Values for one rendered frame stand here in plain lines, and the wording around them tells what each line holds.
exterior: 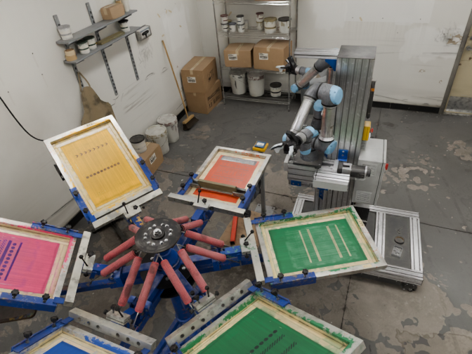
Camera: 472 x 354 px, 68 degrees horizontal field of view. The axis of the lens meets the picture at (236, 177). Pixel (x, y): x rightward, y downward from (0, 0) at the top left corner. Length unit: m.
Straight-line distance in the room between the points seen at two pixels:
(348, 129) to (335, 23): 3.29
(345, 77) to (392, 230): 1.80
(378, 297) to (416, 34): 3.82
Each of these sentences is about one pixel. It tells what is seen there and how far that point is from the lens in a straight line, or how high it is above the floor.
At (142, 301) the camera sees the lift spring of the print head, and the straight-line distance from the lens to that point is 2.26.
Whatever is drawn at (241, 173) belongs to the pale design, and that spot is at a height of 0.96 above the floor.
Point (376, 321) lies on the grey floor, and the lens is 3.48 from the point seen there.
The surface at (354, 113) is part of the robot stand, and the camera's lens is 2.81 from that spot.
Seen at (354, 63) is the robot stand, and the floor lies 1.99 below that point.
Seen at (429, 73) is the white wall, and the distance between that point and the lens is 6.16.
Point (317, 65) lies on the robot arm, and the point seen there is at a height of 1.82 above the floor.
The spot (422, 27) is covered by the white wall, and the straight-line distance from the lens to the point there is 5.92.
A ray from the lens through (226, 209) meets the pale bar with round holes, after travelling 2.76.
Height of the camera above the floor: 2.96
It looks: 39 degrees down
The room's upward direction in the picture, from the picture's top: 6 degrees counter-clockwise
